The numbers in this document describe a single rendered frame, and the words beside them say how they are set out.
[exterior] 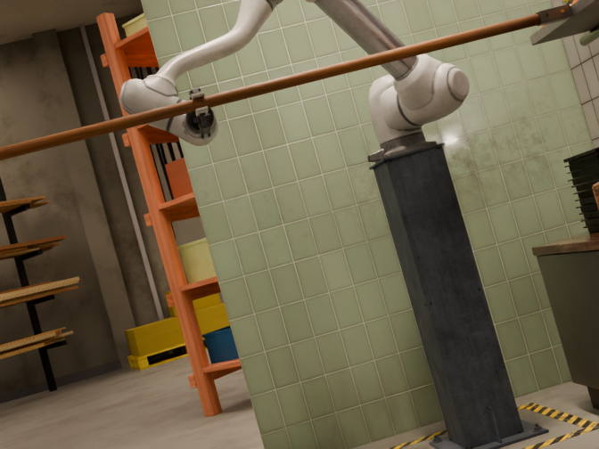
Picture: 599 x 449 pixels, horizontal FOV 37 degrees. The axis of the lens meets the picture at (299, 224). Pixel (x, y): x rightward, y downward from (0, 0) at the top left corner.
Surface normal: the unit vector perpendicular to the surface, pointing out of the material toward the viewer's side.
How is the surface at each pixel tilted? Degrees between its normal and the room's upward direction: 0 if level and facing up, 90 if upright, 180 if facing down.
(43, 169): 90
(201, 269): 90
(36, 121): 90
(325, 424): 90
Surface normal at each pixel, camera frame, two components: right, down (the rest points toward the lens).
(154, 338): 0.36, -0.14
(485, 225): 0.11, -0.07
